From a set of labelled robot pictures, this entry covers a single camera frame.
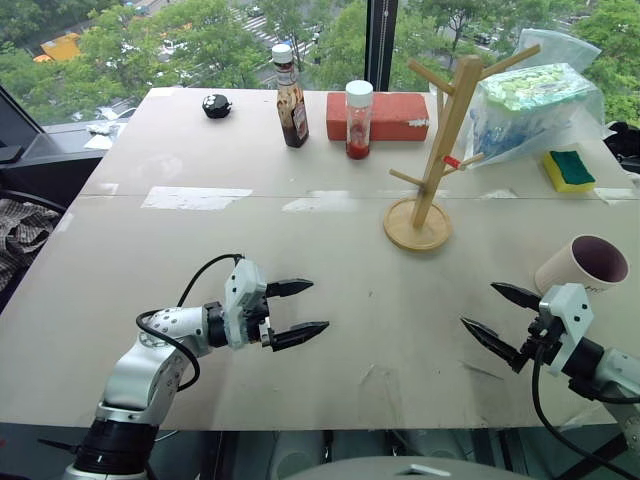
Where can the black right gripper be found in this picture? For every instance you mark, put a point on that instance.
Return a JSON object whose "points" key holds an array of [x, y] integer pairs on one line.
{"points": [[542, 345]]}

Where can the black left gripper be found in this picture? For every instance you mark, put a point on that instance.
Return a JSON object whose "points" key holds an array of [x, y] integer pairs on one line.
{"points": [[261, 326]]}

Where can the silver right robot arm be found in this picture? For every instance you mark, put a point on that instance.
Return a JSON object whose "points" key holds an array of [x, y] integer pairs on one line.
{"points": [[620, 372]]}

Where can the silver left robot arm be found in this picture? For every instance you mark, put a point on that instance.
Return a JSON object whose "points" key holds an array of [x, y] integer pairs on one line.
{"points": [[135, 370]]}

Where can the cream cup with maroon inside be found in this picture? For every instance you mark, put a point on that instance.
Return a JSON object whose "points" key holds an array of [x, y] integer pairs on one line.
{"points": [[560, 267]]}

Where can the wooden mug tree stand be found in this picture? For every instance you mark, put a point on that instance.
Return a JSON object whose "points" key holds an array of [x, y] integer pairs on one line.
{"points": [[417, 227]]}

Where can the white tape patch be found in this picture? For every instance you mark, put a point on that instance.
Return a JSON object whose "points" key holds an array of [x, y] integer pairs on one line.
{"points": [[195, 198], [320, 202]]}

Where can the yellow green sponge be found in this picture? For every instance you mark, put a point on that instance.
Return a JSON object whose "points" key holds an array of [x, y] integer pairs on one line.
{"points": [[570, 172]]}

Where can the brown sauce bottle white cap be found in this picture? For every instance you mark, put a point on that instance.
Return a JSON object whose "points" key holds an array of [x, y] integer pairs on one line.
{"points": [[292, 115]]}

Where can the clear jar with red sauce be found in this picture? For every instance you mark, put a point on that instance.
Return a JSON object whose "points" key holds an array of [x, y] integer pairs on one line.
{"points": [[358, 125]]}

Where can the black bag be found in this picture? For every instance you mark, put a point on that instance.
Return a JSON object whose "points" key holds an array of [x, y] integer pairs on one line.
{"points": [[625, 145]]}

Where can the clear plastic bag with packs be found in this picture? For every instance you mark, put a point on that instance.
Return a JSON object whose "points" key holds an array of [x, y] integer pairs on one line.
{"points": [[525, 105]]}

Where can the black round object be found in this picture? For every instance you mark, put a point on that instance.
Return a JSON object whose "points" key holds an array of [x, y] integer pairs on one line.
{"points": [[216, 106]]}

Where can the red brick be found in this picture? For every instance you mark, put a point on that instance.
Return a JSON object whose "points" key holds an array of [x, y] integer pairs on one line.
{"points": [[395, 115]]}

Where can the crumpled white paper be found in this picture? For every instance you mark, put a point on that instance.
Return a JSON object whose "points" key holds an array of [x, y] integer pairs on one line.
{"points": [[101, 128]]}

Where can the plaid cloth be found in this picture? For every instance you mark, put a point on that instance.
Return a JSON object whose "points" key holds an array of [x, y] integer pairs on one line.
{"points": [[22, 240]]}

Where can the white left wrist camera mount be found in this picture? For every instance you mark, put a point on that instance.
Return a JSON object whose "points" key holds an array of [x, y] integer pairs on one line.
{"points": [[242, 285]]}

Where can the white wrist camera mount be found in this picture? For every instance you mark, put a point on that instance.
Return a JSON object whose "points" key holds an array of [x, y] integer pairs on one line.
{"points": [[570, 305], [242, 285]]}

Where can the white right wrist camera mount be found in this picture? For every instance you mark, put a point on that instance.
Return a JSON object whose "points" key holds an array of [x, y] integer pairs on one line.
{"points": [[570, 305]]}

